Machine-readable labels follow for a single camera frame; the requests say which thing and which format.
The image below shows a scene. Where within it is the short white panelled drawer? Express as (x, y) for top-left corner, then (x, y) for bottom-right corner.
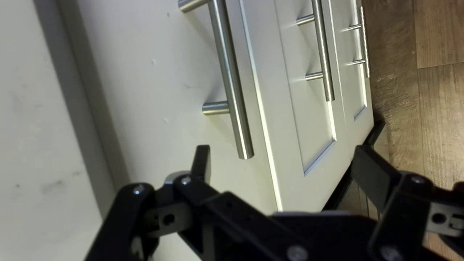
(328, 0), (379, 157)

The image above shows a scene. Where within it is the long steel drawer handle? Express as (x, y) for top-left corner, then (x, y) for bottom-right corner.
(177, 0), (257, 163)

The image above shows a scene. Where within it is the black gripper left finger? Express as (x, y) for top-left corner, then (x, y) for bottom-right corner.
(84, 144), (302, 261)

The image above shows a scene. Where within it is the tall white panelled drawer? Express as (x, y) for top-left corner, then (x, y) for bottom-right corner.
(239, 0), (351, 213)

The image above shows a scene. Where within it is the white drawer cabinet with countertop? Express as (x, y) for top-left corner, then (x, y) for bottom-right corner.
(0, 0), (389, 261)

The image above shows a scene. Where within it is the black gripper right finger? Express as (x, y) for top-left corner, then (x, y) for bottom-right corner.
(350, 144), (464, 261)

